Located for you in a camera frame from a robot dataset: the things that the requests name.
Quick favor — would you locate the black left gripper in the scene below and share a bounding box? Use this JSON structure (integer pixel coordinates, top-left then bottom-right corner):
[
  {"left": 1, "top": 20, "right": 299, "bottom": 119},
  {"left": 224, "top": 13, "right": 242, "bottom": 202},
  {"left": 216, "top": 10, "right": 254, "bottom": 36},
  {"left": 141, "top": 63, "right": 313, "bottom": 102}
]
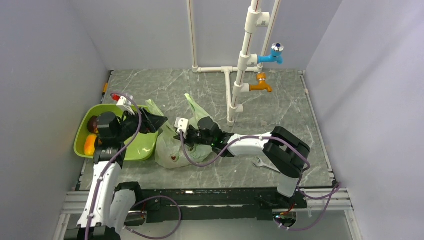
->
[{"left": 116, "top": 106, "right": 167, "bottom": 142}]

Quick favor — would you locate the light green plastic bag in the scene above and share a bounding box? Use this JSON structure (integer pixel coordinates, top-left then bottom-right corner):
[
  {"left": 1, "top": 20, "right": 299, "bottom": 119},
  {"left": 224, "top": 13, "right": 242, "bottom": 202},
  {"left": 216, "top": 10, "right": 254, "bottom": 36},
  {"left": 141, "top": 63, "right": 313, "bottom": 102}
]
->
[{"left": 154, "top": 93, "right": 212, "bottom": 169}]

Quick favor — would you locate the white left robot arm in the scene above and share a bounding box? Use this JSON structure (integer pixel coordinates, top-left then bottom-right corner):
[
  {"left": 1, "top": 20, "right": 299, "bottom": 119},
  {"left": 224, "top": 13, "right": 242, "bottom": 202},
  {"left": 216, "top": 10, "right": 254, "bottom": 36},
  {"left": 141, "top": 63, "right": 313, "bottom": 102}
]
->
[{"left": 64, "top": 107, "right": 168, "bottom": 240}]

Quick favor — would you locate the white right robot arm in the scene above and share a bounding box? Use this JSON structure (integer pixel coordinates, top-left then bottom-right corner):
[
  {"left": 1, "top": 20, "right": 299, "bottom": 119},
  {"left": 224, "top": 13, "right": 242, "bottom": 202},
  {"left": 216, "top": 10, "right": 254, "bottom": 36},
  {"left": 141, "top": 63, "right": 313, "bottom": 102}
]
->
[{"left": 174, "top": 117, "right": 311, "bottom": 208}]

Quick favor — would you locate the dark red fake apple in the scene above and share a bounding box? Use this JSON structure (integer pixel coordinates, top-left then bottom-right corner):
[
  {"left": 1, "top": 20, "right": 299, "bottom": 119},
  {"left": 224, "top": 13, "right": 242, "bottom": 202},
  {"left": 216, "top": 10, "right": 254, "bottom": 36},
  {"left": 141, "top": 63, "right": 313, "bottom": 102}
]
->
[{"left": 86, "top": 115, "right": 98, "bottom": 134}]

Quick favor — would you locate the yellow orange fake mango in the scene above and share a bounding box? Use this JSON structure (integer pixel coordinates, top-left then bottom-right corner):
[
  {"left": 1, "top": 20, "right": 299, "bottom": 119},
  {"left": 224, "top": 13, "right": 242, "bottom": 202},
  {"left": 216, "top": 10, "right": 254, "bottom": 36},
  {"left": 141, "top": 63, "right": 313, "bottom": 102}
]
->
[{"left": 83, "top": 133, "right": 97, "bottom": 157}]

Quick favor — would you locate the green plastic basin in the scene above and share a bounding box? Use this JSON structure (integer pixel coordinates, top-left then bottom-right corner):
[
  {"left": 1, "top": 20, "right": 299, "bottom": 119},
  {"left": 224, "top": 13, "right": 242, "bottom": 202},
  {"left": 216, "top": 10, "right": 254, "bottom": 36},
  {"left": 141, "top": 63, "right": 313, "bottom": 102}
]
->
[{"left": 73, "top": 104, "right": 158, "bottom": 161}]

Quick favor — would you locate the silver metal wrench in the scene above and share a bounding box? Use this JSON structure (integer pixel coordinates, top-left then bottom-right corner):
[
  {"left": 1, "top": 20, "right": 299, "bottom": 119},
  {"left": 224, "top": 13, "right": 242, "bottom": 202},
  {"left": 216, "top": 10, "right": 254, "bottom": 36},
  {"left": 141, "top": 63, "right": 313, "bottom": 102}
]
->
[{"left": 251, "top": 157, "right": 281, "bottom": 174}]

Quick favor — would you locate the orange plastic faucet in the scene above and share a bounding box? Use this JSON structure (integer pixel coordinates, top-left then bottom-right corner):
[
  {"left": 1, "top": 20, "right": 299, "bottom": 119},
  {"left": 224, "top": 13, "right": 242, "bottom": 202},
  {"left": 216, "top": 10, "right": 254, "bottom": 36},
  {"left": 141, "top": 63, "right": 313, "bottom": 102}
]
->
[{"left": 249, "top": 72, "right": 273, "bottom": 93}]

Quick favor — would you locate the blue plastic faucet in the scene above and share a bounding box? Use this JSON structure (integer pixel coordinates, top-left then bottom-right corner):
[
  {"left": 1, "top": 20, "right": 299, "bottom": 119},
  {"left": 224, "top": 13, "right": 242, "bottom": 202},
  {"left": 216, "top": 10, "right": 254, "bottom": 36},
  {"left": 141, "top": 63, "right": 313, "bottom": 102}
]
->
[{"left": 257, "top": 42, "right": 284, "bottom": 65}]

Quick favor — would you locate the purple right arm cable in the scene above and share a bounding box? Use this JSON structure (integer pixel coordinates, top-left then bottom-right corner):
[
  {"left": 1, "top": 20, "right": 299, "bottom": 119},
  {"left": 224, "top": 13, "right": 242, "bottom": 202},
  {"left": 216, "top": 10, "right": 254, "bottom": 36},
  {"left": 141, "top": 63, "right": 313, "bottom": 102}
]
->
[{"left": 178, "top": 130, "right": 343, "bottom": 201}]

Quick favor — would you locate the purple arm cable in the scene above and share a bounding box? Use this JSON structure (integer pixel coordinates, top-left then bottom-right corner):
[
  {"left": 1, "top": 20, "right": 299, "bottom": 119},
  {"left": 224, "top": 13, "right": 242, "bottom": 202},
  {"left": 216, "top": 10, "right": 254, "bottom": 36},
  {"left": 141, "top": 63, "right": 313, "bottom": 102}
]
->
[
  {"left": 178, "top": 130, "right": 343, "bottom": 201},
  {"left": 84, "top": 92, "right": 143, "bottom": 240}
]

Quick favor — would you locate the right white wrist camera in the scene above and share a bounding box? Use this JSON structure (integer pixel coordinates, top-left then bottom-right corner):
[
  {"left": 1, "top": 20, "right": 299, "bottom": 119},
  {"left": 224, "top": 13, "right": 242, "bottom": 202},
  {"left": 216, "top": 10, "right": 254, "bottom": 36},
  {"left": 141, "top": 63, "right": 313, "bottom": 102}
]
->
[{"left": 174, "top": 117, "right": 190, "bottom": 135}]

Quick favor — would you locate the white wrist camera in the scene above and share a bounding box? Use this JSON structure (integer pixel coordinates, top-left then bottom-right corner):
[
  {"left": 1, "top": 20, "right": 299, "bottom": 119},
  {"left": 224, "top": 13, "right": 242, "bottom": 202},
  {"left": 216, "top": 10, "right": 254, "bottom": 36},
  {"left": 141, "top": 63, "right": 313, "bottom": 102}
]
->
[
  {"left": 174, "top": 117, "right": 190, "bottom": 135},
  {"left": 111, "top": 93, "right": 135, "bottom": 115}
]

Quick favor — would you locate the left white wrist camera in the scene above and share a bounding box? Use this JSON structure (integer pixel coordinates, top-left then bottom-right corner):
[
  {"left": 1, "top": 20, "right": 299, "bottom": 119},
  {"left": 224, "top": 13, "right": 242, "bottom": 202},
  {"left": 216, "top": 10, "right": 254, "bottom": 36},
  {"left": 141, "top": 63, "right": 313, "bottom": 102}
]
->
[{"left": 111, "top": 93, "right": 135, "bottom": 115}]

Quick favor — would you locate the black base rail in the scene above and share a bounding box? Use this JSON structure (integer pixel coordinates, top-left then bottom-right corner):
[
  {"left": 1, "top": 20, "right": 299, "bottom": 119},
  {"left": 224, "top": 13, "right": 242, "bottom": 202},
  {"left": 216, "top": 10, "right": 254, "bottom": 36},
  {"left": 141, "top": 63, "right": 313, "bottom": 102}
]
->
[{"left": 110, "top": 180, "right": 309, "bottom": 223}]

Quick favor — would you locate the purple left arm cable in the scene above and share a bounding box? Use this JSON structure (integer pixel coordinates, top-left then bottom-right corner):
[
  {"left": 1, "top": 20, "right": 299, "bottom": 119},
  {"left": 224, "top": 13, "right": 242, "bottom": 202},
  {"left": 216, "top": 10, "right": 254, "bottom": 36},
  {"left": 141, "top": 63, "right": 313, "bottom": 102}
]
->
[{"left": 84, "top": 92, "right": 143, "bottom": 240}]

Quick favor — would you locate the white PVC pipe frame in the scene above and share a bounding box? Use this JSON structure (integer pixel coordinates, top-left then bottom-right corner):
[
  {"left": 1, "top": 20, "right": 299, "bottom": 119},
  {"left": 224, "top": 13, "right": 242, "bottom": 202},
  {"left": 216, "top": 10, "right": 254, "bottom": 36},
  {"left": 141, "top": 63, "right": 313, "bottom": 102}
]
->
[{"left": 186, "top": 0, "right": 282, "bottom": 127}]

